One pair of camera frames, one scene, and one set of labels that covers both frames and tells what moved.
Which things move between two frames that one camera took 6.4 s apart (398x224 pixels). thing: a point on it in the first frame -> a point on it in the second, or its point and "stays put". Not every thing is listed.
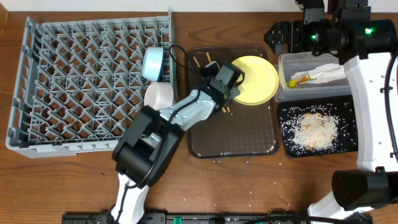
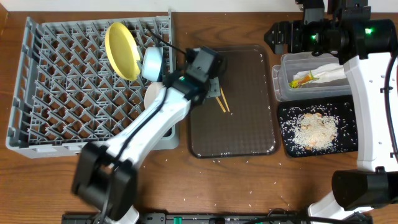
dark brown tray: [247, 130] stays put
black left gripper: [228, 92] -> [214, 87]
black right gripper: [293, 29] stays put
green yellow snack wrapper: [293, 83] stays put
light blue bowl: [152, 63] stays put
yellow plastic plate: [261, 80] -> [122, 51]
